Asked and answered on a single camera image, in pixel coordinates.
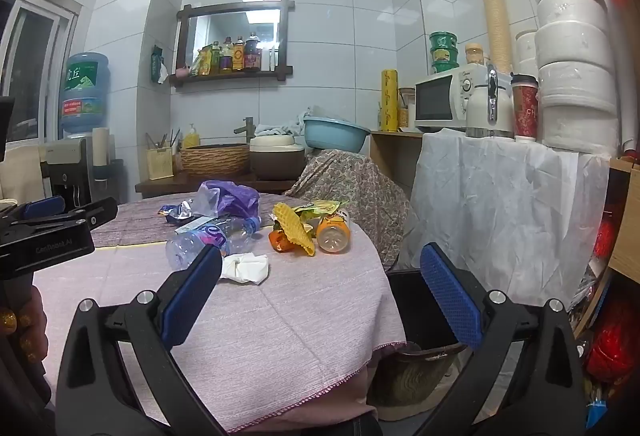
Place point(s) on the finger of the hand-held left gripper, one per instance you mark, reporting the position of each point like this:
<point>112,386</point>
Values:
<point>45,207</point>
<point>92,213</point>

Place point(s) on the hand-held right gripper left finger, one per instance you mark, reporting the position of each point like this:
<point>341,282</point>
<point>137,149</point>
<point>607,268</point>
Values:
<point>192,301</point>

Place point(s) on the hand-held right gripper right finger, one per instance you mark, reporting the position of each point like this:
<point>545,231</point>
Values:
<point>450,296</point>

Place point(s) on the black trash bin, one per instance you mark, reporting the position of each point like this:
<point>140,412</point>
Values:
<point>415,306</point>

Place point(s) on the clear plastic bottle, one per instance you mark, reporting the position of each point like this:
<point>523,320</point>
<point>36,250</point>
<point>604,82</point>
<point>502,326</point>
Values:
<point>200,241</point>

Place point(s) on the white tissue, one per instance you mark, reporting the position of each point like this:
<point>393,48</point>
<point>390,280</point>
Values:
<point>245,267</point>

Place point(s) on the blue silver snack wrapper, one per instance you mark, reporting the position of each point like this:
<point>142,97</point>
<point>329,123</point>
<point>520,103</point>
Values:
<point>177,213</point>

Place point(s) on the small orange wrapper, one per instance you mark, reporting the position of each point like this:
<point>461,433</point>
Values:
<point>277,240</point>

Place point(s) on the purple plastic bag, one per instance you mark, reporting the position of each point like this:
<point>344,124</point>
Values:
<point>235,198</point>

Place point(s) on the yellow waffle pattern wrapper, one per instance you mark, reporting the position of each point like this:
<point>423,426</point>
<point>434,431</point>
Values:
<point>295,228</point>

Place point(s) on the orange juice bottle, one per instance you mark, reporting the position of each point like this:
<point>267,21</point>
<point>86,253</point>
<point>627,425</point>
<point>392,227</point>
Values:
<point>332,233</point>

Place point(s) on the yellow green snack packet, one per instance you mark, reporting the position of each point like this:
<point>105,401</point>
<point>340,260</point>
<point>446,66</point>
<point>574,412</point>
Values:
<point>320,207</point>

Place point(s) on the person's left hand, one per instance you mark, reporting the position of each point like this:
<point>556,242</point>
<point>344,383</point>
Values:
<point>35,326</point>

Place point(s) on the beige cloth cover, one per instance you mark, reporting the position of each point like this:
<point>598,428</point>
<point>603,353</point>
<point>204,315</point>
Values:
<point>20,171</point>

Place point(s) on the grey water dispenser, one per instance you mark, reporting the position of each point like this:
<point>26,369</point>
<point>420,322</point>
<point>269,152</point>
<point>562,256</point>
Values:
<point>67,166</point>

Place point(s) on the white cup dispenser tube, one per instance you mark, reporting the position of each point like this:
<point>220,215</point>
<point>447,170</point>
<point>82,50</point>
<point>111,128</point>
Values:
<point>101,151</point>

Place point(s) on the dark wooden counter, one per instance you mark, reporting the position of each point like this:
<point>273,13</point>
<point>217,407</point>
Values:
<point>165,186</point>

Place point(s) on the beige utensil holder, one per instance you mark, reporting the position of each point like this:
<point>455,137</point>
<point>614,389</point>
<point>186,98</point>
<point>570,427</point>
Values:
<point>159,165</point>

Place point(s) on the pink purple tablecloth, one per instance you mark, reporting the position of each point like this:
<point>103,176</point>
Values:
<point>280,316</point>

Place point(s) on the bundle of chopsticks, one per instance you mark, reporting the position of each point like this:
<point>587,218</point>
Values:
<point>162,141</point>

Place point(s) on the white crinkled cloth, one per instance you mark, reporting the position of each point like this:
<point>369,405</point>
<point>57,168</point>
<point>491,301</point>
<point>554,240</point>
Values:
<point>500,206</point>

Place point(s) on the blue water jug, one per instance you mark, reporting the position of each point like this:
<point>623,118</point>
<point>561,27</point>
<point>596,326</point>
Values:
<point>84,91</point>

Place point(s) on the yellow soap bottle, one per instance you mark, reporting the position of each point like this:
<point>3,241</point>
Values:
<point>191,140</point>

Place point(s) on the woven pattern sink bowl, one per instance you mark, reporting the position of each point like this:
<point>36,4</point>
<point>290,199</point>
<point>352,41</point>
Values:
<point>215,161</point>

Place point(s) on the aluminium framed window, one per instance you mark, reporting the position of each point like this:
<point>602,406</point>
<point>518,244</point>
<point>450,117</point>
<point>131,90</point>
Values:
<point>30,66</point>

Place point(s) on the light wooden cabinet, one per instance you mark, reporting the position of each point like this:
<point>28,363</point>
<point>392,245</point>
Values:
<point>395,161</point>

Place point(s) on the floral patterned cloth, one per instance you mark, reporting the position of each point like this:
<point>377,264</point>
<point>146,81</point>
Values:
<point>350,186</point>

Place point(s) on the brown cream rice cooker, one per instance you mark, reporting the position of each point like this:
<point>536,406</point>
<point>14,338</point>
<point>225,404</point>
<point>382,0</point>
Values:
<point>275,161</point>

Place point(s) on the small pink cup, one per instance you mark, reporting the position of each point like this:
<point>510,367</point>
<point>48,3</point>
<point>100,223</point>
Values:
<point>182,72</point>

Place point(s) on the red plastic bag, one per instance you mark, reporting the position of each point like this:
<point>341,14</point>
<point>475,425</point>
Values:
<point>612,346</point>

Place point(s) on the bronze faucet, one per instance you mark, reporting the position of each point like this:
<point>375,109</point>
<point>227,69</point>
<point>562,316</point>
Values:
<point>248,129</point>

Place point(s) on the yellow seasoning packet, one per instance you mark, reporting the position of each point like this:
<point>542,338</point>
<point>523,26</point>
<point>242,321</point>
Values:
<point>202,62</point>

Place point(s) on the white thermos jug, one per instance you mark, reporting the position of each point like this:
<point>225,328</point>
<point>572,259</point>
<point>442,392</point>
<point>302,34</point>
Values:
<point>482,111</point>

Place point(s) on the glass storage jar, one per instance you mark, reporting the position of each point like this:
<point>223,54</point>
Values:
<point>406,109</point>

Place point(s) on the wooden shelf unit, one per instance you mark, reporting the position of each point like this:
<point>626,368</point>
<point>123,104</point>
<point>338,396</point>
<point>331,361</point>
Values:
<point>627,221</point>

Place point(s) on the pale blue towel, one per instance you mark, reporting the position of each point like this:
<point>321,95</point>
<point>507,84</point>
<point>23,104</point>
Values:
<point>287,129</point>

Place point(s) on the white microwave oven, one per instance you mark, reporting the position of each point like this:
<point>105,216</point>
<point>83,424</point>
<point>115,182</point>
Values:
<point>440,99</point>

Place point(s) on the green capped bottle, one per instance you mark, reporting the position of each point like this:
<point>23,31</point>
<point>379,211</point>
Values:
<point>215,59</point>

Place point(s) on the light blue plastic basin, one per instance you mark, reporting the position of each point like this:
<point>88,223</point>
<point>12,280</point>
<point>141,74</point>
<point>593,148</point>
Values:
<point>335,134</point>

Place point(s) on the red paper cup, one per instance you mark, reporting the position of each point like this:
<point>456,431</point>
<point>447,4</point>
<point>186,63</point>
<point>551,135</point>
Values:
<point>525,109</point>

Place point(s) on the purple label oil bottle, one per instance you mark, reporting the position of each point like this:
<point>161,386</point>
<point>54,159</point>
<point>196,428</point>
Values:
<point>227,59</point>

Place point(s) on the yellow wrapped roll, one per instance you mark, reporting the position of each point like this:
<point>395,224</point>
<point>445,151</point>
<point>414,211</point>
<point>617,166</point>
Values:
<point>389,99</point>

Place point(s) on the amber sauce bottle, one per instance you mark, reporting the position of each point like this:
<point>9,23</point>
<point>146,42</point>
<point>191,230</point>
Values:
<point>238,56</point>

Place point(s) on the green instant noodle bowl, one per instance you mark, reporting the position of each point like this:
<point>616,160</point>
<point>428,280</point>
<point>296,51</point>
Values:
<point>443,40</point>
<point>445,67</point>
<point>444,55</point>

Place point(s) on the small white paper rolls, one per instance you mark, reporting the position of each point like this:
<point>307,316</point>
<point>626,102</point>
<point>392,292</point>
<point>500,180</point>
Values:
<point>526,54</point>

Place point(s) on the tall stack of paper cups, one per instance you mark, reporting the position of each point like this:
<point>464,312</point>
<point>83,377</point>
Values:
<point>495,16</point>

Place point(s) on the green wall tissue holder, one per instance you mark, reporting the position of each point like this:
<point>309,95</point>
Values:
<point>158,64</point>

